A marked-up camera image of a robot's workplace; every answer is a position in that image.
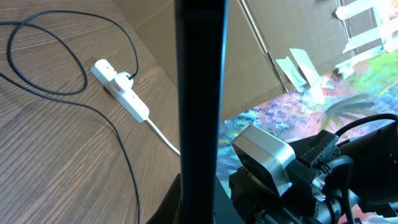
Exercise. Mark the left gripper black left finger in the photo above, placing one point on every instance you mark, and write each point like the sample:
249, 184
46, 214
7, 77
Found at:
168, 211

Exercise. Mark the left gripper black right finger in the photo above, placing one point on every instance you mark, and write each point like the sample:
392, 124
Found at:
224, 212

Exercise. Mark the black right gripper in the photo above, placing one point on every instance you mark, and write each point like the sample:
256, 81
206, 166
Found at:
320, 177

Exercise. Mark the Samsung Galaxy smartphone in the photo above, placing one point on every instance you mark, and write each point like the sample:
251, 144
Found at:
200, 39

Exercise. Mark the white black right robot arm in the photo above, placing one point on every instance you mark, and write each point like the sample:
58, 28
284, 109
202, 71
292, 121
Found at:
374, 174

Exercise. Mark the white USB charger plug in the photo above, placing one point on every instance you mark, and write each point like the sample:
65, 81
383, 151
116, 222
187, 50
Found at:
122, 82

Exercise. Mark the blue patterned mat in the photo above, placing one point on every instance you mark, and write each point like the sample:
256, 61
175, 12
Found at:
371, 89

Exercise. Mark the white power extension strip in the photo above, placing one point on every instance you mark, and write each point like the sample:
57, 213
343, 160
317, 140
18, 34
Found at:
105, 73

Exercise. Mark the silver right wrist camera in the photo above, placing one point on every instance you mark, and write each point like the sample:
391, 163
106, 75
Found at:
265, 156

